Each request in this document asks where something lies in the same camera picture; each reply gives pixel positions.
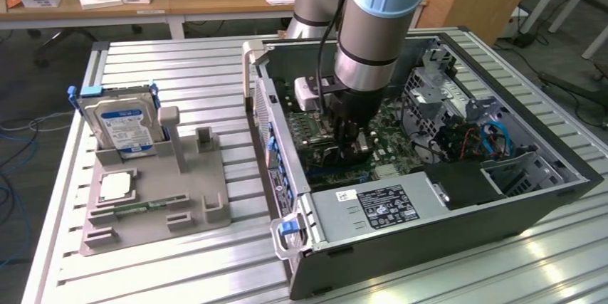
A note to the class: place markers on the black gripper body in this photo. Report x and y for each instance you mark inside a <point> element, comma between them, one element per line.
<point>356,108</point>

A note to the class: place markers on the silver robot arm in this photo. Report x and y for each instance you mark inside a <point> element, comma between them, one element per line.
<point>371,33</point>

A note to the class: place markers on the CPU socket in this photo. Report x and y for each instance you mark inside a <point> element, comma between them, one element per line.
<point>324,122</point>

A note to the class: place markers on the green motherboard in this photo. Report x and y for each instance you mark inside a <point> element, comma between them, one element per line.
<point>394,140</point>

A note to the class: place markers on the silver chipset heatsink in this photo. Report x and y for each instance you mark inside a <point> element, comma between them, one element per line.
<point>386,172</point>

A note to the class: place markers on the blue slot retainer clip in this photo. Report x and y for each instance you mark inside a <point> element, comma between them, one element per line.
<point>272,144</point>
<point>280,168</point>
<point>286,184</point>

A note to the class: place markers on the metal drive cage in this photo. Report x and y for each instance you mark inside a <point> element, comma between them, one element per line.
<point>432,104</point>

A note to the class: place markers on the grey power supply unit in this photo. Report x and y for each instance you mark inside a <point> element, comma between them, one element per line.
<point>332,222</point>

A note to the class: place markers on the black plastic shroud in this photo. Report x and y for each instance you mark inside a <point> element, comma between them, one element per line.
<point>460,183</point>

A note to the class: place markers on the blue case latch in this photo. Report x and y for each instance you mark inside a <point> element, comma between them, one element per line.
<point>287,228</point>

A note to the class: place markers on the open black PC case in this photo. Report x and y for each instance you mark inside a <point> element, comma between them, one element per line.
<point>427,247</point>

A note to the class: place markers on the grey disk bay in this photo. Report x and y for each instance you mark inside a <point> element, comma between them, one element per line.
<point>518,176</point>

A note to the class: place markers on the wooden desk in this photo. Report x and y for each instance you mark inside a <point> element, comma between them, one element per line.
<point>214,1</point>

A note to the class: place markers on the grey parts rack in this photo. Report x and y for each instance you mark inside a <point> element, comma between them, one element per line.
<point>156,190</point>

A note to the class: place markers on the hard disk with blue caddy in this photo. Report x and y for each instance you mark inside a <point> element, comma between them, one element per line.
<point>123,126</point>

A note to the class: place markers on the green RAM stick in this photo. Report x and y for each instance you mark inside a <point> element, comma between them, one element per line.
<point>143,208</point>

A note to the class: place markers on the black floor stand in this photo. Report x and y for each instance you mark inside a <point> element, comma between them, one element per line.
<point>579,85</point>

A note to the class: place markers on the silver CPU chip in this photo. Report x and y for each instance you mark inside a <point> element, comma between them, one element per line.
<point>116,186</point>

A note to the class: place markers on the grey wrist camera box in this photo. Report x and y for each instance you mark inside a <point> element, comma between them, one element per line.
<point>308,94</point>

